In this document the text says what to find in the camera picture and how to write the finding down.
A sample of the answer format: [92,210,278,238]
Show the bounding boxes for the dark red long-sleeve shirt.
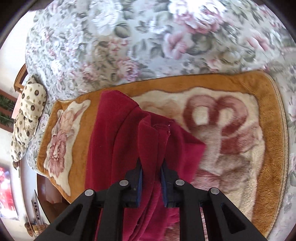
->
[85,90,206,240]

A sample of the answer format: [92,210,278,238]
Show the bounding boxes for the orange plush floral blanket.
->
[37,71,288,240]

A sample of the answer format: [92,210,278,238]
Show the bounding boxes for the cream dotted pillow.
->
[11,76,47,162]

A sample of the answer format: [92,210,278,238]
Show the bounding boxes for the wooden chair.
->
[14,64,28,93]

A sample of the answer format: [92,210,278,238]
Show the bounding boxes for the floral bed sheet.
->
[25,46,296,241]

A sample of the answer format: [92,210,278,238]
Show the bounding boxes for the floral grey quilt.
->
[24,0,296,103]

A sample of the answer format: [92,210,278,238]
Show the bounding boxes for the red wall poster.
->
[0,167,19,220]

